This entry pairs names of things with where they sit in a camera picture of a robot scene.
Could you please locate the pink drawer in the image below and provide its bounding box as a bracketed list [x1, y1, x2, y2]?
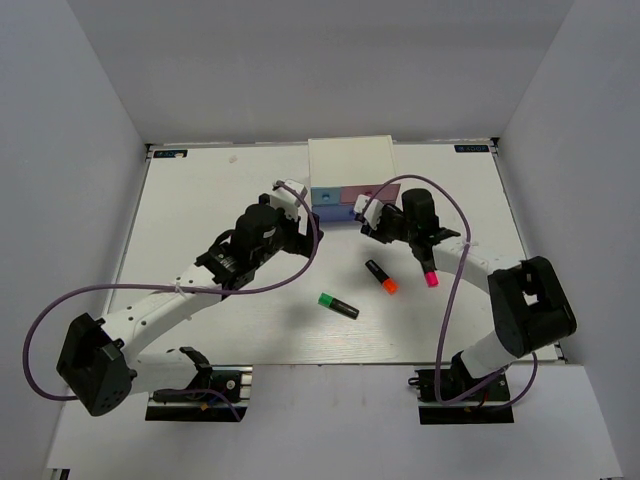
[340, 183, 400, 204]

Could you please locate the light blue drawer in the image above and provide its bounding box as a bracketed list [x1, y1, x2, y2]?
[311, 187, 342, 207]

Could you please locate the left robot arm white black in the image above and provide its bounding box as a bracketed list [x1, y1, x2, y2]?
[56, 181, 322, 417]

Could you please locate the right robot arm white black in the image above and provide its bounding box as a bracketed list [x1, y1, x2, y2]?
[355, 188, 577, 399]

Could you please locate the pink highlighter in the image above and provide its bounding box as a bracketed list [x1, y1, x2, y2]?
[421, 260, 439, 288]

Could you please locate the orange highlighter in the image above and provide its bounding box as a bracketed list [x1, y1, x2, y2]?
[365, 259, 398, 295]

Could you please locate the green highlighter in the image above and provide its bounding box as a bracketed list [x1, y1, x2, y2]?
[318, 293, 359, 320]

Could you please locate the white drawer cabinet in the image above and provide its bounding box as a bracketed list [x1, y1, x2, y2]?
[308, 135, 397, 188]

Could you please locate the right table label sticker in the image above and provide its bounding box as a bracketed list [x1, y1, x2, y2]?
[454, 144, 490, 153]

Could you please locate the table label sticker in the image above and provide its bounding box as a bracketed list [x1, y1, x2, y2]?
[152, 149, 188, 159]
[454, 144, 490, 153]

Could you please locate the left table label sticker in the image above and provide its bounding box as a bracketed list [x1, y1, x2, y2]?
[152, 149, 188, 159]

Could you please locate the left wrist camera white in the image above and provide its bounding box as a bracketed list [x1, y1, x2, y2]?
[268, 179, 307, 221]

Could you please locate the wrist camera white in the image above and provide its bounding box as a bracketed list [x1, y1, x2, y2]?
[353, 194, 385, 230]
[268, 179, 307, 221]

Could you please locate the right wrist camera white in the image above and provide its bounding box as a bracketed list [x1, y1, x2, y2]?
[353, 194, 385, 230]

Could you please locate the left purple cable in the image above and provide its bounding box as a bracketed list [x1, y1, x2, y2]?
[23, 180, 322, 420]

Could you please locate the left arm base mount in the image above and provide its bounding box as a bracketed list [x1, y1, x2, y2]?
[145, 366, 253, 423]

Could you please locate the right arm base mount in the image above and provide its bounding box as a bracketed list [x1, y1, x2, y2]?
[407, 368, 514, 426]

